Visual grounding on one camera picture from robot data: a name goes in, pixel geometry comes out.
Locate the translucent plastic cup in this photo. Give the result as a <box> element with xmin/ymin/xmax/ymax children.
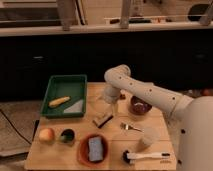
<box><xmin>139</xmin><ymin>127</ymin><xmax>159</xmax><ymax>150</ymax></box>

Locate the green plastic tray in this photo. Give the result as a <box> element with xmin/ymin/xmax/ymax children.
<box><xmin>41</xmin><ymin>75</ymin><xmax>87</xmax><ymax>118</ymax></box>

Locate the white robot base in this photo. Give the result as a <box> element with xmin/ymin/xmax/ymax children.
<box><xmin>177</xmin><ymin>96</ymin><xmax>213</xmax><ymax>171</ymax></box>

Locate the dark red bowl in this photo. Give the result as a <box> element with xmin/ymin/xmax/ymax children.
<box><xmin>129</xmin><ymin>96</ymin><xmax>152</xmax><ymax>116</ymax></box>

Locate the green cup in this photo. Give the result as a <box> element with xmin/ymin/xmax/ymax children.
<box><xmin>60</xmin><ymin>129</ymin><xmax>75</xmax><ymax>145</ymax></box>

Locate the metal fork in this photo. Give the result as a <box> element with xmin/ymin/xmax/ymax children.
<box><xmin>120</xmin><ymin>123</ymin><xmax>142</xmax><ymax>132</ymax></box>

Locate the white dish brush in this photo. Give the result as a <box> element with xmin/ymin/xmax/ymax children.
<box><xmin>122</xmin><ymin>150</ymin><xmax>170</xmax><ymax>164</ymax></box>

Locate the grey cloth piece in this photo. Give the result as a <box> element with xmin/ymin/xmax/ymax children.
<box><xmin>64</xmin><ymin>100</ymin><xmax>83</xmax><ymax>113</ymax></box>

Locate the black whiteboard eraser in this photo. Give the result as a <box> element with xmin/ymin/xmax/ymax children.
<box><xmin>93</xmin><ymin>114</ymin><xmax>113</xmax><ymax>128</ymax></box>

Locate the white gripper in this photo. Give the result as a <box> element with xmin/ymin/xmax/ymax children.
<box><xmin>102</xmin><ymin>84</ymin><xmax>121</xmax><ymax>116</ymax></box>

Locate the black cable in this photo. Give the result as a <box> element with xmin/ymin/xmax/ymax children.
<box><xmin>0</xmin><ymin>109</ymin><xmax>33</xmax><ymax>146</ymax></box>

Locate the blue sponge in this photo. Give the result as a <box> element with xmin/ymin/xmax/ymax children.
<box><xmin>88</xmin><ymin>136</ymin><xmax>103</xmax><ymax>162</ymax></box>

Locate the red plate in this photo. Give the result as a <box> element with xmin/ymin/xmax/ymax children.
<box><xmin>77</xmin><ymin>133</ymin><xmax>108</xmax><ymax>168</ymax></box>

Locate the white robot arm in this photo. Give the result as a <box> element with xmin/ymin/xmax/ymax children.
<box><xmin>103</xmin><ymin>65</ymin><xmax>193</xmax><ymax>119</ymax></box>

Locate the peach apple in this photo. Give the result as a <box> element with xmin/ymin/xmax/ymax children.
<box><xmin>39</xmin><ymin>128</ymin><xmax>55</xmax><ymax>142</ymax></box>

